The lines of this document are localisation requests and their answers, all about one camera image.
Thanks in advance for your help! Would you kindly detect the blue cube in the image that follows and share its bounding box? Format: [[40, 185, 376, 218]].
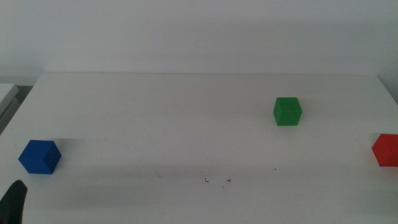
[[17, 139, 62, 175]]

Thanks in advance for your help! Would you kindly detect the green cube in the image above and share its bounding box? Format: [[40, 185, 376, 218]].
[[272, 96, 303, 127]]

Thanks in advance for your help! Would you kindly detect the red cube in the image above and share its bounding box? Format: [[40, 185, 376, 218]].
[[371, 133, 398, 167]]

